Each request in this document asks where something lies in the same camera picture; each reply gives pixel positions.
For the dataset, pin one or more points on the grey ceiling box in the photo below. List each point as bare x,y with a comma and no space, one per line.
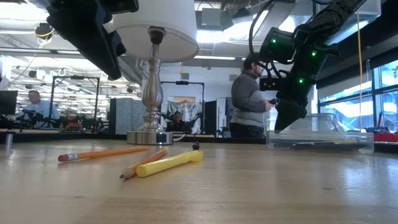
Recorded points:
211,17

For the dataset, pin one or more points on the black metal table frame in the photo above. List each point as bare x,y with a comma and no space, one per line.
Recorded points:
211,140

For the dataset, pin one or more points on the grey partition panel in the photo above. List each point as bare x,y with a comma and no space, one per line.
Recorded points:
124,115

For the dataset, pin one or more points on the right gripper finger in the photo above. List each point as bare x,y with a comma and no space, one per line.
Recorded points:
289,113

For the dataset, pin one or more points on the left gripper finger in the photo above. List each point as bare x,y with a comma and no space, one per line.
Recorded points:
84,34
118,45

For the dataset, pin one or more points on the black marker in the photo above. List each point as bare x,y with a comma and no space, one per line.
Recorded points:
311,146

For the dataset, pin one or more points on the sharpened orange pencil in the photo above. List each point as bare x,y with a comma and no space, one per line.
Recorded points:
130,171

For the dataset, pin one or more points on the person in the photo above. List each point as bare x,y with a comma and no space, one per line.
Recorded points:
177,119
40,107
247,96

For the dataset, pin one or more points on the black round ceiling fixture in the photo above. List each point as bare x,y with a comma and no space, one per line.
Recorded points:
44,30

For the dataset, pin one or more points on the white shade silver table lamp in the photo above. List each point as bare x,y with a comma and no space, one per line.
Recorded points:
152,93

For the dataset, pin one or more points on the orange pencil with pink eraser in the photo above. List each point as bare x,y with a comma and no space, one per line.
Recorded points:
102,153

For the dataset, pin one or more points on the clear plastic supply box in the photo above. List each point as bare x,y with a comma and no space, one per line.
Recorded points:
311,137

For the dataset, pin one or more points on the blue and white cloth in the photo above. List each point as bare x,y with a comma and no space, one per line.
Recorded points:
186,107

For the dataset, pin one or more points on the red bin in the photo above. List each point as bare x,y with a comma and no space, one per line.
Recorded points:
385,137

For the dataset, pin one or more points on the small black clip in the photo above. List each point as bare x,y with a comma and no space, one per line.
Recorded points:
196,145

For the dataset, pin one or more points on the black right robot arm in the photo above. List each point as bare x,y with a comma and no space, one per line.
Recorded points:
332,15

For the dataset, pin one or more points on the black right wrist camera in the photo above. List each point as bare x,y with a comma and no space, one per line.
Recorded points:
276,46

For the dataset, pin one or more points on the black background robot arm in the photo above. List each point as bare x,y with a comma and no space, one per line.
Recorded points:
87,123
31,115

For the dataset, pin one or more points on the black monitor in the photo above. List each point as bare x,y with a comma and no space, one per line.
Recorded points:
7,102

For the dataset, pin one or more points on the black metal rig frame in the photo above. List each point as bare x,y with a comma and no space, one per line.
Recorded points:
203,109
51,99

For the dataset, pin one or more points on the person's dark phone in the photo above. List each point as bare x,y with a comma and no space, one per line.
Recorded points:
273,101

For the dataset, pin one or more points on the long ceiling light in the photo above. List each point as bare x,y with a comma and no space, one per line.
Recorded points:
214,57

